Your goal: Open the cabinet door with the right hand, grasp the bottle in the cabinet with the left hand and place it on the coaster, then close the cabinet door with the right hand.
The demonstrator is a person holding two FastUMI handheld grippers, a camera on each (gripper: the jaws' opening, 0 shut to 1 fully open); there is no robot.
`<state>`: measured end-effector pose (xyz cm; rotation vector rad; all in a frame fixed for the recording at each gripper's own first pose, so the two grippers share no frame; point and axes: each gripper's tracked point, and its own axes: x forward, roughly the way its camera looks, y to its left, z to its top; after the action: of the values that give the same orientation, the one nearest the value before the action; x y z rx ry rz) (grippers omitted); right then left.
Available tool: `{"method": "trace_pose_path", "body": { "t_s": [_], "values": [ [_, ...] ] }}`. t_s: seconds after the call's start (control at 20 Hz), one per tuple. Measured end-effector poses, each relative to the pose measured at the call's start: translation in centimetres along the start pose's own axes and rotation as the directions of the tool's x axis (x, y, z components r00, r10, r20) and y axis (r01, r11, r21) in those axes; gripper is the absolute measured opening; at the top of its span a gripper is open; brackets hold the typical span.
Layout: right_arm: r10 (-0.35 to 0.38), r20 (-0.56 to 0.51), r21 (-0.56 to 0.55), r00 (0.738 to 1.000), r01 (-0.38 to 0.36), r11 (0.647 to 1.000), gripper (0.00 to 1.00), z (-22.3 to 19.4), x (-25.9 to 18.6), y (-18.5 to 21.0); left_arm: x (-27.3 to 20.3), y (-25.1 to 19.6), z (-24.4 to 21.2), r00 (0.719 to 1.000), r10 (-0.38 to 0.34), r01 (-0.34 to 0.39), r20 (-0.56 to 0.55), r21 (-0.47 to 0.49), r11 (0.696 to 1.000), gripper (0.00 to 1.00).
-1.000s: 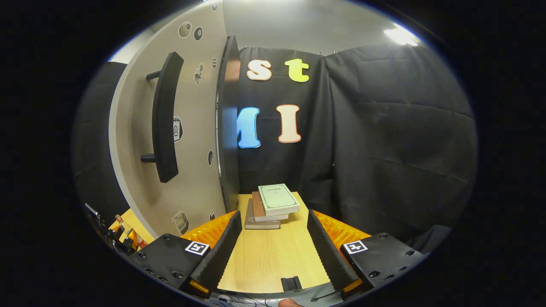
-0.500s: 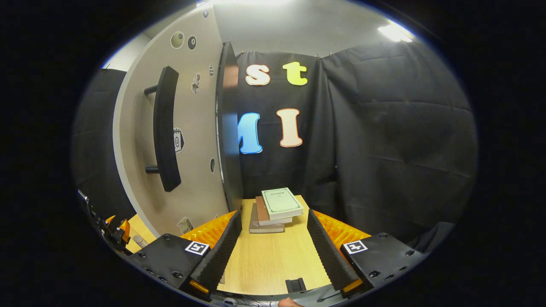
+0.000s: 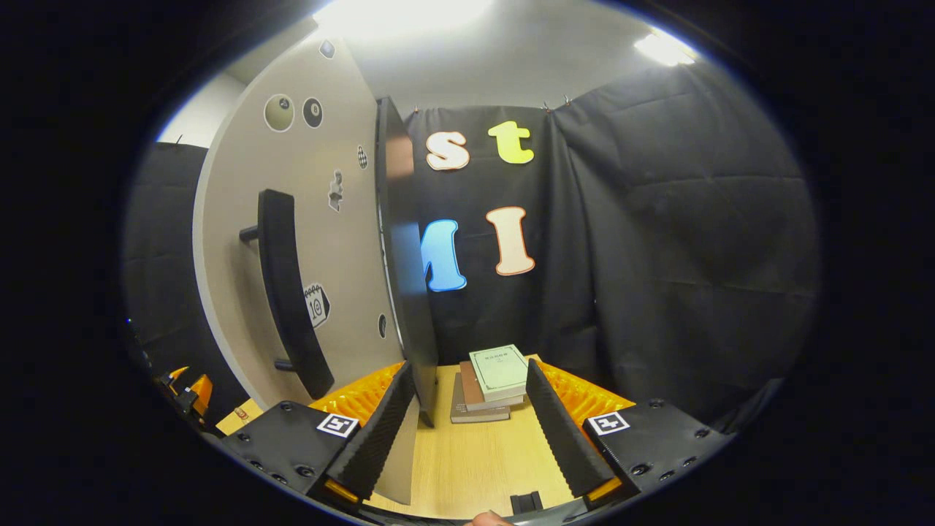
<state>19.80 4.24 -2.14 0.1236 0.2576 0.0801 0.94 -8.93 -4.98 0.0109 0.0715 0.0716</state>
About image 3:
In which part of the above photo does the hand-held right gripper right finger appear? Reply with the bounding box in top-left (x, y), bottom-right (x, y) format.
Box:
top-left (524, 358), bottom-right (733, 511)

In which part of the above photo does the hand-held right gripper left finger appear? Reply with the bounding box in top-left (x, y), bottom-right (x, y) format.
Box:
top-left (219, 362), bottom-right (417, 505)

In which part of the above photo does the black cabinet door handle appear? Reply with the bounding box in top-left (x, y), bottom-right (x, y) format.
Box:
top-left (239, 188), bottom-right (335, 400)

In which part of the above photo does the grey cabinet door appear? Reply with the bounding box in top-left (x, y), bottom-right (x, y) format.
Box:
top-left (191, 35), bottom-right (423, 506)

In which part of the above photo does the green book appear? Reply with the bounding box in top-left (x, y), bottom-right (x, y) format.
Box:
top-left (468, 344), bottom-right (530, 403)

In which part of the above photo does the brown book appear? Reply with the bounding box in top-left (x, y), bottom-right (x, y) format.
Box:
top-left (459, 361), bottom-right (525, 411)

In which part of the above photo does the black backdrop cloth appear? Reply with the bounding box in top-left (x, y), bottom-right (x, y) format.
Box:
top-left (121, 62), bottom-right (823, 432)

